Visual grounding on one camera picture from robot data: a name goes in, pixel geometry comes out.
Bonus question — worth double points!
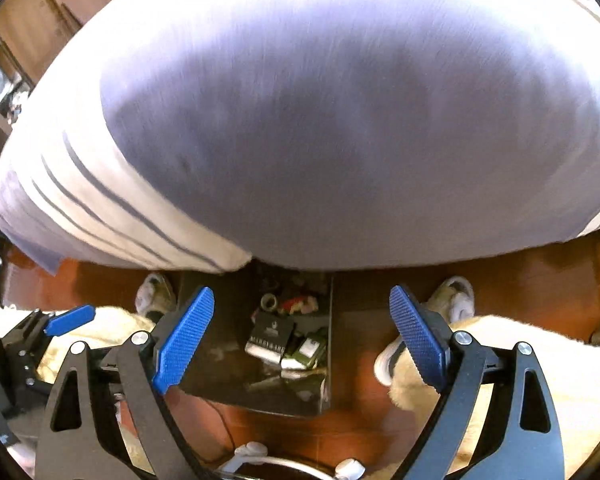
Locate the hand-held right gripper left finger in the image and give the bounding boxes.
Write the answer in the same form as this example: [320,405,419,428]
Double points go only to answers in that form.
[34,286,216,480]

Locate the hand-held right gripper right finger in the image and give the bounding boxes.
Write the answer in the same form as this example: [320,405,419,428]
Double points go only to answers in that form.
[389,284,566,480]

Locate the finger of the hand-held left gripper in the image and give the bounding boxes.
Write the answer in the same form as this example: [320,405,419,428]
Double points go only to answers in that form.
[10,304,97,357]

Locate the black square bin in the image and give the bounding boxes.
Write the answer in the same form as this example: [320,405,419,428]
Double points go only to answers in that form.
[176,269,337,419]

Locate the black rectangular box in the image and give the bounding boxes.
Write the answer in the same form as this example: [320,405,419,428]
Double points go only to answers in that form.
[244,309,297,362]

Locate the small dark green box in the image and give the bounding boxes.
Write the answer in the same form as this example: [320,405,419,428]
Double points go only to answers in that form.
[281,327,329,372]

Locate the colourful cloth scrap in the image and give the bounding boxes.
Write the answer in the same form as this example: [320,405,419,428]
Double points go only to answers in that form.
[279,296,322,317]

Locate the person's cream fleece trouser leg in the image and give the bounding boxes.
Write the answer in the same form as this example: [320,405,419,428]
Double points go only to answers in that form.
[0,306,157,386]

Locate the grey slipper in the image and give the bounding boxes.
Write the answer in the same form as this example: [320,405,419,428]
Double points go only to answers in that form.
[424,275,476,322]
[134,273,179,319]

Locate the cream fluffy rug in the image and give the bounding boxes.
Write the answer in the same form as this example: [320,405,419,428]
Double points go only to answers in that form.
[374,314,600,480]

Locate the blue white striped bedspread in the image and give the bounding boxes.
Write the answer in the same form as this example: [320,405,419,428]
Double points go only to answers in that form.
[0,0,600,275]

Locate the dark wooden wardrobe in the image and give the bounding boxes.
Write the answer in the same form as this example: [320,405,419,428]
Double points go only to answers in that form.
[0,0,132,173]

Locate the white charger cable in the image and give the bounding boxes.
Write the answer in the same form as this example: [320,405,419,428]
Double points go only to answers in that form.
[219,440,367,480]

